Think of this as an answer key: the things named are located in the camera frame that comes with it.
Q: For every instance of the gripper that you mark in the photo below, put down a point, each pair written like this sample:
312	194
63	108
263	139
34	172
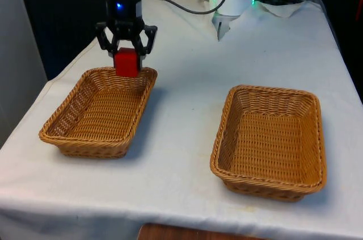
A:
127	14

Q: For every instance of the red cube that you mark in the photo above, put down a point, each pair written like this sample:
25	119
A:
126	62

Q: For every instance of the wicker basket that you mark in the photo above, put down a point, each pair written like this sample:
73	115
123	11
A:
269	143
99	115

